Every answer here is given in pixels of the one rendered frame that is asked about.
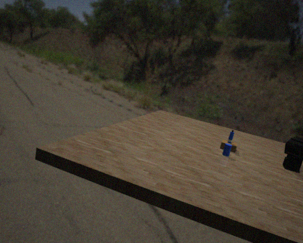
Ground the tan square block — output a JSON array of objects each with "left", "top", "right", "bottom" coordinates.
[{"left": 220, "top": 140, "right": 237, "bottom": 153}]

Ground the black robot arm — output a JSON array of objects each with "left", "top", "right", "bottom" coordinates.
[{"left": 283, "top": 136, "right": 303, "bottom": 173}]

